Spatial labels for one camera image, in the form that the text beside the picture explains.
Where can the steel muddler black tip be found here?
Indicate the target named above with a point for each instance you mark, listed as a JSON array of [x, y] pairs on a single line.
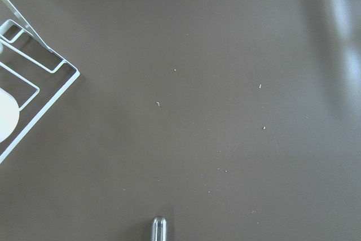
[[159, 229]]

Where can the white cup rack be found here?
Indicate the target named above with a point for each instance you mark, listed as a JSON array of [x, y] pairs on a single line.
[[31, 71]]

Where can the white cup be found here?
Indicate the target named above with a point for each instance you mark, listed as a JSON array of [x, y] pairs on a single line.
[[9, 114]]

